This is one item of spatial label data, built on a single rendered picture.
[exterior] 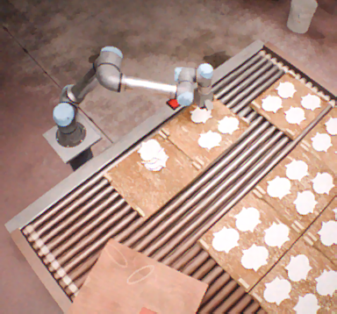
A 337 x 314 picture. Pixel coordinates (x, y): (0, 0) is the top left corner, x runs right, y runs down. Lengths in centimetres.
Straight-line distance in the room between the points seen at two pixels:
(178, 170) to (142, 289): 68
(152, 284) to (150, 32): 302
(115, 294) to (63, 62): 280
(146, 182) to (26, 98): 211
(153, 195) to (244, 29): 275
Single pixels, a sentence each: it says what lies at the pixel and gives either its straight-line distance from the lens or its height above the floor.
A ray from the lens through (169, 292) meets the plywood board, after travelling 164.
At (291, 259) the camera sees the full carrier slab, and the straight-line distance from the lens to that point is 186.
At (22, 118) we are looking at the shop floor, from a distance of 360.
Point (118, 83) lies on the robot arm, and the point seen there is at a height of 138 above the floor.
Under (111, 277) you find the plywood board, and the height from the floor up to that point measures 104.
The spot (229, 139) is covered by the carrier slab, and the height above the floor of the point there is 94.
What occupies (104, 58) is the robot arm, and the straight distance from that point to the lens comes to 181.
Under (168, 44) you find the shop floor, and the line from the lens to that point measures 395.
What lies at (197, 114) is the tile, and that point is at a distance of 215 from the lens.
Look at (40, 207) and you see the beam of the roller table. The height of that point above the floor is 92.
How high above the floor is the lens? 266
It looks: 58 degrees down
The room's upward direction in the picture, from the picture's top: 3 degrees counter-clockwise
